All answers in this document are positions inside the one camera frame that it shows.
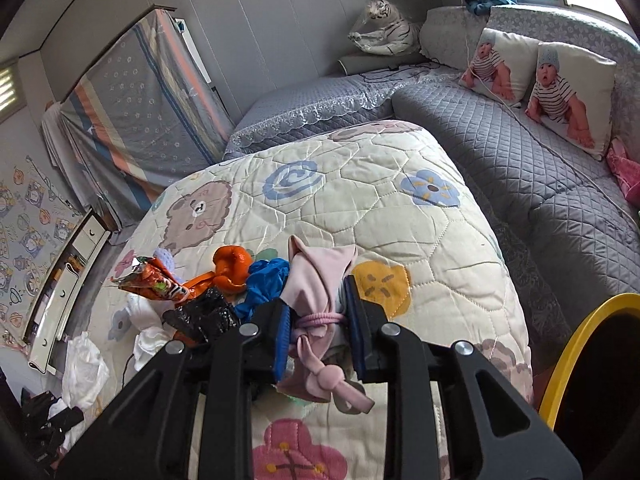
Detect black cable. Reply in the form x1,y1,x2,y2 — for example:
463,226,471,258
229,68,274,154
360,61,442,84

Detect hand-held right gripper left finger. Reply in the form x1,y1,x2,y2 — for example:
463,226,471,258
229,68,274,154
52,301,293,480

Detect grey bolster pillow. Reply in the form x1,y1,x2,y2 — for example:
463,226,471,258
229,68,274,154
337,52,401,75

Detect cartoon wall poster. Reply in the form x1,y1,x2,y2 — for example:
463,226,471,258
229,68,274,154
0,155,86,346

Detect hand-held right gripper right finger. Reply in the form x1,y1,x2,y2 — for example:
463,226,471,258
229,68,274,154
344,276,584,480

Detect striped patterned cover cloth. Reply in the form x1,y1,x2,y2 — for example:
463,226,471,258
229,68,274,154
50,7,233,211

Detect white tiger plush toy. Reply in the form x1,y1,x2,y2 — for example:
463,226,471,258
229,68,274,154
348,0,423,56

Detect orange snack wrapper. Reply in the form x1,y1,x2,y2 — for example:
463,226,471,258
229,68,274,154
112,256,193,306

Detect bright pink cloth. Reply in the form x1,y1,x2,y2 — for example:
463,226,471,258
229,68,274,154
606,137,640,198

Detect baby print pillow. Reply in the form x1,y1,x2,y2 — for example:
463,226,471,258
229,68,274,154
459,27,541,108
525,42,617,161

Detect black clutter pile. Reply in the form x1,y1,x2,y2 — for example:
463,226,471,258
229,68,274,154
20,390,86,467

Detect white low cabinet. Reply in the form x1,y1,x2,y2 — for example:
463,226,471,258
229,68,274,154
22,207,111,373

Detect crumpled white tissue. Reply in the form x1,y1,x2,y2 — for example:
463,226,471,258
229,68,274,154
127,292,176,368

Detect white plastic bag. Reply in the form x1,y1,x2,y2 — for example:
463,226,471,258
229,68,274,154
62,332,111,411

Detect orange peel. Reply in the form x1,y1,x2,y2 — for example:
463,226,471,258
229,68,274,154
182,246,253,302

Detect grey patterned cushion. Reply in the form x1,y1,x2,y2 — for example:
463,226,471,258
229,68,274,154
419,7,493,68

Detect yellow-rimmed bin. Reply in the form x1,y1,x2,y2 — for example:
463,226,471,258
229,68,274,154
537,292,640,480

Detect grey quilted sofa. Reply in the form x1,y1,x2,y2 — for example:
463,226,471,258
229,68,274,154
222,5,640,351

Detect window blind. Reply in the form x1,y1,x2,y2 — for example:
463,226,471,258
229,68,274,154
0,60,27,122

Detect crumpled black plastic bag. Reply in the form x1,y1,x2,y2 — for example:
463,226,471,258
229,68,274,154
162,287,241,346

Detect cartoon printed quilt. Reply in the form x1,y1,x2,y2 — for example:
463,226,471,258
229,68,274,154
65,120,536,480

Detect pink cloth bundle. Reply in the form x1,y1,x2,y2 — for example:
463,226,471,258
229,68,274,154
277,235,376,416

